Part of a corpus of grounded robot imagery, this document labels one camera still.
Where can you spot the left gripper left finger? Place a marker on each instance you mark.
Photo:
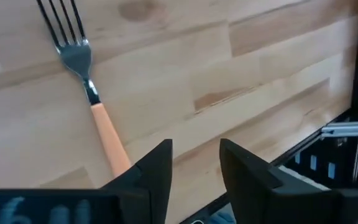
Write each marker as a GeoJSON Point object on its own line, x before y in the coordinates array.
{"type": "Point", "coordinates": [154, 177]}

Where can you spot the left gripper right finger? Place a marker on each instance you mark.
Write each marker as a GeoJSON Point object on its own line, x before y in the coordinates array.
{"type": "Point", "coordinates": [247, 183]}

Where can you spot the blue object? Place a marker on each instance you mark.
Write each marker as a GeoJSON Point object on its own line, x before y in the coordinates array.
{"type": "Point", "coordinates": [222, 216]}

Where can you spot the white strip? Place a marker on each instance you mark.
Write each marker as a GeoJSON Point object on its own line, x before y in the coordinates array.
{"type": "Point", "coordinates": [303, 178]}

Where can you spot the black slotted frame panel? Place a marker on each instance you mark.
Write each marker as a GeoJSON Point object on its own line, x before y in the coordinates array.
{"type": "Point", "coordinates": [343, 152]}

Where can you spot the silver aluminium rail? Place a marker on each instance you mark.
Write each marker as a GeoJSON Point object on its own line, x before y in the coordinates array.
{"type": "Point", "coordinates": [350, 129]}

